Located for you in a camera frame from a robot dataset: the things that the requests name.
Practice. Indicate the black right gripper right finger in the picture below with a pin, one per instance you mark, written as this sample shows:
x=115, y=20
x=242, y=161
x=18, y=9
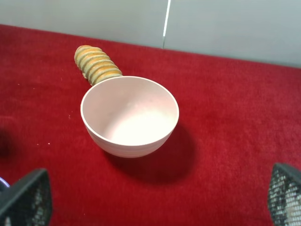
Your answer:
x=284, y=195

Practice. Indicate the red tablecloth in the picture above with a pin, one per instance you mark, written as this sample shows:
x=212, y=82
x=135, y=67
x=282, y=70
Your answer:
x=237, y=118

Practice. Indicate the spiral bread roll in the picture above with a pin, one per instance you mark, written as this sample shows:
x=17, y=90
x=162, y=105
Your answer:
x=95, y=65

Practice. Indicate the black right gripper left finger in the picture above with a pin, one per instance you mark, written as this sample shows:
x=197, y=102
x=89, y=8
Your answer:
x=28, y=202

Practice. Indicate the purple frying pan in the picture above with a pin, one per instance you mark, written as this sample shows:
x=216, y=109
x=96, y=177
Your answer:
x=3, y=185

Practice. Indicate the pink ribbed bowl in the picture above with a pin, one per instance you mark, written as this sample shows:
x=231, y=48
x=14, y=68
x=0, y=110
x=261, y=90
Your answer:
x=129, y=116

